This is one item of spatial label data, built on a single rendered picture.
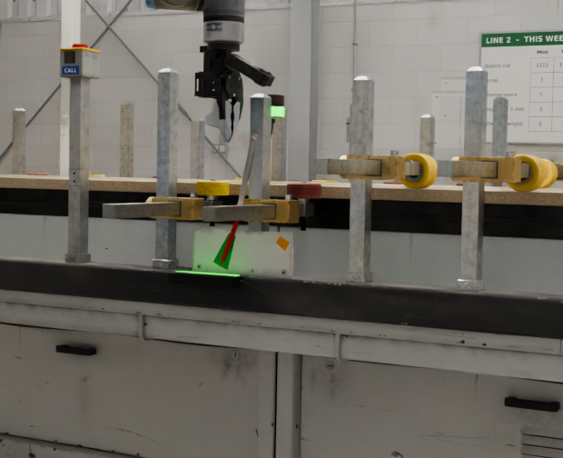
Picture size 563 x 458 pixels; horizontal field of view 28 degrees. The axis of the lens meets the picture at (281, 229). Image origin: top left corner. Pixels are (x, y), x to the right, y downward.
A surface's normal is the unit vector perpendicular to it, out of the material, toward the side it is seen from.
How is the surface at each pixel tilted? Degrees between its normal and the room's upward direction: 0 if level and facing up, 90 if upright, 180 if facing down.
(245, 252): 90
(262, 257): 90
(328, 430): 92
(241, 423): 89
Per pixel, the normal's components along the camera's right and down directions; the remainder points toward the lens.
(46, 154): -0.45, 0.04
